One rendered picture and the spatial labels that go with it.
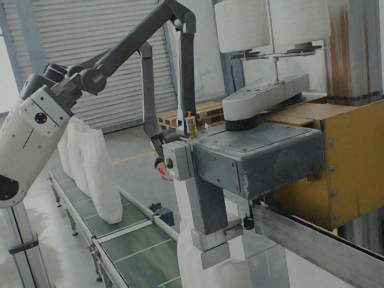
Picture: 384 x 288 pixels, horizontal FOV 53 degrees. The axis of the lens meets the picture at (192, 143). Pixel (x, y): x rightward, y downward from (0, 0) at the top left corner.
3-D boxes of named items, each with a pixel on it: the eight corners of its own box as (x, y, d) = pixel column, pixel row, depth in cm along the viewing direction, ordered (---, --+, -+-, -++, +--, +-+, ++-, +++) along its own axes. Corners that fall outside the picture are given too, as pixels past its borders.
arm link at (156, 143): (150, 144, 175) (147, 139, 170) (163, 138, 176) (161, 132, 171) (155, 156, 172) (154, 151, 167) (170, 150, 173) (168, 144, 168)
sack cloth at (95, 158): (90, 209, 326) (70, 127, 308) (115, 201, 334) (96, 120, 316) (103, 228, 284) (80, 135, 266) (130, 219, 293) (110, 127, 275)
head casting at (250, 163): (192, 227, 111) (174, 128, 104) (260, 200, 121) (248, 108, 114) (255, 273, 85) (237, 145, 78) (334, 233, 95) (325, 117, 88)
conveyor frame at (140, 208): (50, 182, 462) (47, 170, 458) (90, 170, 482) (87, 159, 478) (96, 257, 264) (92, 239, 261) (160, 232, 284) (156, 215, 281)
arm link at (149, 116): (141, 54, 186) (139, 43, 176) (152, 54, 187) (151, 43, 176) (144, 140, 177) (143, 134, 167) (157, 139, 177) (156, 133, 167)
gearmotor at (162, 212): (144, 219, 314) (140, 202, 310) (160, 212, 320) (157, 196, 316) (158, 231, 288) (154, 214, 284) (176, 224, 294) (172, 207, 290)
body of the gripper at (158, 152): (178, 155, 166) (171, 142, 170) (156, 162, 162) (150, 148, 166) (175, 163, 172) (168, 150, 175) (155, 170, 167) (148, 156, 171)
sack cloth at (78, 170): (73, 188, 390) (55, 119, 372) (94, 181, 400) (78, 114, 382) (84, 200, 350) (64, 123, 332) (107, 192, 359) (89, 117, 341)
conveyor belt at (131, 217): (54, 179, 463) (52, 172, 461) (86, 170, 480) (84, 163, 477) (101, 251, 270) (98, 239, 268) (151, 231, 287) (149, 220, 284)
